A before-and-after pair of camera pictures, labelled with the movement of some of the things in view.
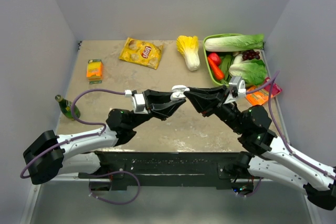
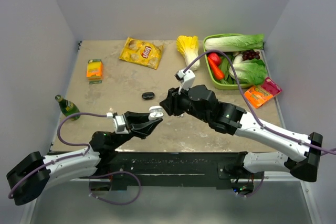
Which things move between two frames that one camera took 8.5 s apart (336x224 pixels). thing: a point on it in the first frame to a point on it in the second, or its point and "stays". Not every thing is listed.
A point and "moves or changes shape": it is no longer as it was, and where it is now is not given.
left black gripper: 158,103 to 138,124
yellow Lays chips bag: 142,52 stays
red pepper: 215,58 stays
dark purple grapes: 250,54 stays
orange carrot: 217,71 stays
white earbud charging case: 177,93 moves or changes shape
